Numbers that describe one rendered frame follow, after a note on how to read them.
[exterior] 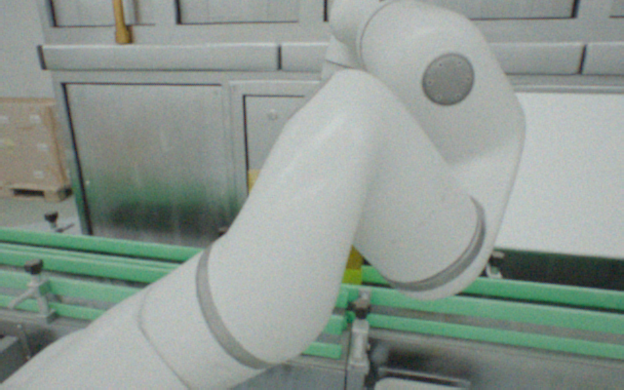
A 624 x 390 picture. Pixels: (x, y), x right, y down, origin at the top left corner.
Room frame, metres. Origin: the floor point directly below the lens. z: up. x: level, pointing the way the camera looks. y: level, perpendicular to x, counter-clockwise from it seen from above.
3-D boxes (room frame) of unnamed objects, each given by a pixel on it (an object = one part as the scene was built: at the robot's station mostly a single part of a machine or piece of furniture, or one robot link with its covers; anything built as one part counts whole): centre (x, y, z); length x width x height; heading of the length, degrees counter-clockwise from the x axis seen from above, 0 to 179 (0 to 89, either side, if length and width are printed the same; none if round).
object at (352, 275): (0.67, -0.08, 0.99); 0.06 x 0.06 x 0.21; 79
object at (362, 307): (0.53, -0.09, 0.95); 0.17 x 0.03 x 0.12; 168
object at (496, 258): (0.68, -0.36, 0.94); 0.07 x 0.04 x 0.13; 168
